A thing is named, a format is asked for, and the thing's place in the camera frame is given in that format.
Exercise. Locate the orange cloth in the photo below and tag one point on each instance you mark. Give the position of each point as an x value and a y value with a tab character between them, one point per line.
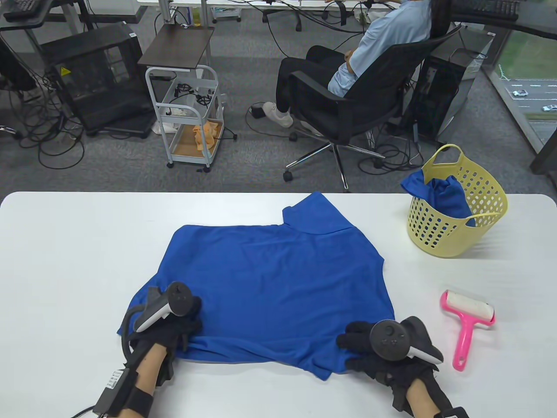
204	135

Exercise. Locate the blue t-shirt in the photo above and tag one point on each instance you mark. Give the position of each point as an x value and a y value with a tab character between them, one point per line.
448	196
270	283

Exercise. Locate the black open computer case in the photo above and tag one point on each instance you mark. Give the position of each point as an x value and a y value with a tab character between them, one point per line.
87	39

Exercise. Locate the white desk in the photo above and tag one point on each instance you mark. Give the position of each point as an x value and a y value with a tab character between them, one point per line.
165	11

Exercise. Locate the yellow perforated plastic basket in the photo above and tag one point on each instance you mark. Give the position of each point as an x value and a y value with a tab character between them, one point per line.
448	239

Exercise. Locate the dark grey hand controller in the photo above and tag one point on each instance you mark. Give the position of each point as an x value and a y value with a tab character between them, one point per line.
180	298
389	342

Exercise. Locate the white rolling cart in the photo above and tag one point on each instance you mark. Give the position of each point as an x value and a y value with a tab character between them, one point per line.
178	119

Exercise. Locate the person's left forearm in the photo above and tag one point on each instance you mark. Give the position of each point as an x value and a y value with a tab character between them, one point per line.
145	374

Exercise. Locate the person's left hand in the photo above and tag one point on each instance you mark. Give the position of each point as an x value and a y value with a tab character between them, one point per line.
174	331

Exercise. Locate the black desk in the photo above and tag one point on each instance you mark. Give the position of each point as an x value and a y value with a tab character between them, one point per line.
109	8
539	19

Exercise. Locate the black mesh office chair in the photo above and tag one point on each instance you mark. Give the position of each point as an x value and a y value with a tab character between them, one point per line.
348	113

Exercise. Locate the person's right forearm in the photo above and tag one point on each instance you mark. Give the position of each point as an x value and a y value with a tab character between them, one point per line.
422	398

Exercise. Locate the black computer tower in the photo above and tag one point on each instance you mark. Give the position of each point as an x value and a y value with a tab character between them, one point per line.
457	78

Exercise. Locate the dark grey right hand controller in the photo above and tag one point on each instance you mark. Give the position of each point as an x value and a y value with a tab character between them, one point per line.
389	342

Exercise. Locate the small white storage cart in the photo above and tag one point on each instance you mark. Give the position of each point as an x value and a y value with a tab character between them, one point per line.
226	13

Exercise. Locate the black foot pedal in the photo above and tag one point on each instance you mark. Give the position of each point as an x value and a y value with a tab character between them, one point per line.
257	111

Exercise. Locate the black keyboard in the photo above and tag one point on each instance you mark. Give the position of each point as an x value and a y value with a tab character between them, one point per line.
487	8
21	8

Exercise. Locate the dark grey left hand controller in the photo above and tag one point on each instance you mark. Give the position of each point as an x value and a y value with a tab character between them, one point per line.
180	298

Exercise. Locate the brown side table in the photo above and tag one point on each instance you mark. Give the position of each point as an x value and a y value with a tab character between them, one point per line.
178	45

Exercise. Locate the person's right hand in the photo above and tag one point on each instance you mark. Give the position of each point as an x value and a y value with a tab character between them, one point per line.
391	370

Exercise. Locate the pink lint roller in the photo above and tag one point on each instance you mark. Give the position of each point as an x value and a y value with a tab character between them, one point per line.
465	331

